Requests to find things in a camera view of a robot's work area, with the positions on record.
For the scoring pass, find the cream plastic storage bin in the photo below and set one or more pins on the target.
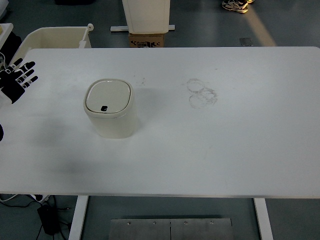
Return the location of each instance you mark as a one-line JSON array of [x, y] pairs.
[[67, 37]]

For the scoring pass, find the cream push-lid trash can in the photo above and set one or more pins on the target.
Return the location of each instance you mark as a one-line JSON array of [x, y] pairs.
[[111, 108]]

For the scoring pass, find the grey white sneaker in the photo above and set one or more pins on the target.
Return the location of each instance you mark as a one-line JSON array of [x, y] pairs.
[[239, 6]]

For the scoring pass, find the white table leg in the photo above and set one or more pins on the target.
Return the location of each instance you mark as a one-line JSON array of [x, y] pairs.
[[263, 219], [78, 217]]

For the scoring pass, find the black round object left edge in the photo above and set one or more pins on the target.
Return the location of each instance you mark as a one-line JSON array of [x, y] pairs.
[[1, 132]]

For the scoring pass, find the metal floor plate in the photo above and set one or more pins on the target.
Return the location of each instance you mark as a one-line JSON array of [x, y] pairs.
[[171, 229]]

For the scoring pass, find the black power adapter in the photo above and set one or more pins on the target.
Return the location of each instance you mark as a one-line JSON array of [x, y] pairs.
[[49, 219]]

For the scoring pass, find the white table foot bar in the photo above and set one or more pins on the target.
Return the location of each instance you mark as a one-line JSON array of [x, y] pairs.
[[125, 28]]

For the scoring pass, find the grey floor outlet plate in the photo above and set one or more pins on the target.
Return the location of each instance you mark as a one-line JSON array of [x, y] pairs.
[[246, 42]]

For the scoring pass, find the brown cardboard box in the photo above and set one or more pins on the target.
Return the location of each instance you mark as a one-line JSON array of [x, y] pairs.
[[146, 40]]

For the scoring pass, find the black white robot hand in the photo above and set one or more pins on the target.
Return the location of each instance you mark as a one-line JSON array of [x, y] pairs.
[[14, 80]]

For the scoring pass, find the white power strip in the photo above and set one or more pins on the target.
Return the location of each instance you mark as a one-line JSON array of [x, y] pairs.
[[40, 198]]

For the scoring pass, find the white bin on box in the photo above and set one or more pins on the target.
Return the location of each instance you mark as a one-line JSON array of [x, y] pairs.
[[147, 16]]

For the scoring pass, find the left white table leg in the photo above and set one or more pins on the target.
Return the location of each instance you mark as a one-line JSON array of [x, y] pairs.
[[78, 217]]

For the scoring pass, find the right white table leg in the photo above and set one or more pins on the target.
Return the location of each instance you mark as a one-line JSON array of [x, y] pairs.
[[263, 219]]

